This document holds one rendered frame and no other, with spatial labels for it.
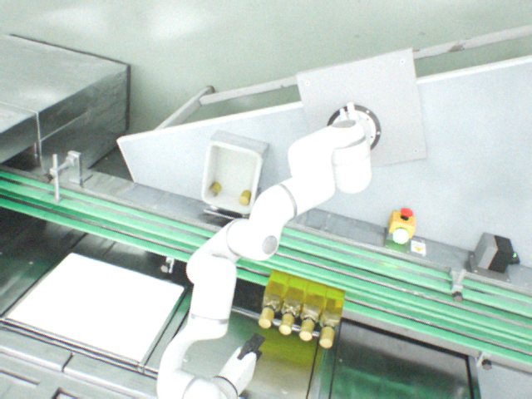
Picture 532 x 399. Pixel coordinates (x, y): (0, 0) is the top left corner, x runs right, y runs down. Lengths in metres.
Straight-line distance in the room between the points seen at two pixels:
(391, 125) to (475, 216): 0.39
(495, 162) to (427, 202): 0.22
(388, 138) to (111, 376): 0.99
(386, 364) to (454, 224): 0.48
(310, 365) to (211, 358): 0.28
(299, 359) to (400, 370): 0.33
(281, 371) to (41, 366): 0.64
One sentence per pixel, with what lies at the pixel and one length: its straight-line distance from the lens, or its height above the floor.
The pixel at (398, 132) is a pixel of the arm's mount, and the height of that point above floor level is 0.77.
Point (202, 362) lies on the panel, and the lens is 1.44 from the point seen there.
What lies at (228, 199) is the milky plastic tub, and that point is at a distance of 1.62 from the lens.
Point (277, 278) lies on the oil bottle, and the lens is 1.49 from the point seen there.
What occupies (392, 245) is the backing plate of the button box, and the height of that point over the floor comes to 0.85.
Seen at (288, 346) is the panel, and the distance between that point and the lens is 1.53.
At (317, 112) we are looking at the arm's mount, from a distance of 1.45.
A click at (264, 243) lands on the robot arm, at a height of 1.32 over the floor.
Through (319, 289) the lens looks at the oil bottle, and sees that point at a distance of 1.49.
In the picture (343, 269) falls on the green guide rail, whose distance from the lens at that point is 1.54.
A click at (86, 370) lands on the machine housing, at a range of 1.43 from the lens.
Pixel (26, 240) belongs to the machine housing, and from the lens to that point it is 1.90.
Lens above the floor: 2.14
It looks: 58 degrees down
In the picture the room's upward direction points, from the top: 153 degrees counter-clockwise
